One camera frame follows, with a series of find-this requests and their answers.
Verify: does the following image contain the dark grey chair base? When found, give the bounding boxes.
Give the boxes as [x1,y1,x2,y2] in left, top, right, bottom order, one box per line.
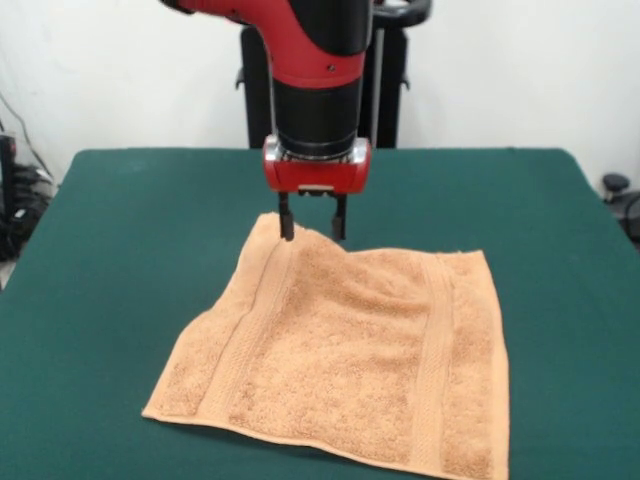
[601,172,640,236]

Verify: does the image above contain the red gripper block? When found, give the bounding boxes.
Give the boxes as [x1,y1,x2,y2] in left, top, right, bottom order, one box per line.
[262,134,373,242]

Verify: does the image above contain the dark green table cloth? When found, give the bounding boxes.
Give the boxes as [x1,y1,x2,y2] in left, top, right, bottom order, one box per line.
[0,147,640,480]

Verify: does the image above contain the tan terry towel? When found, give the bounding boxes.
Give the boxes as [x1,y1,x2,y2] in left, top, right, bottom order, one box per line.
[142,212,511,480]

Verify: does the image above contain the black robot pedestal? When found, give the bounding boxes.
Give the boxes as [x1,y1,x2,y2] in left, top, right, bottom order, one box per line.
[234,0,432,150]

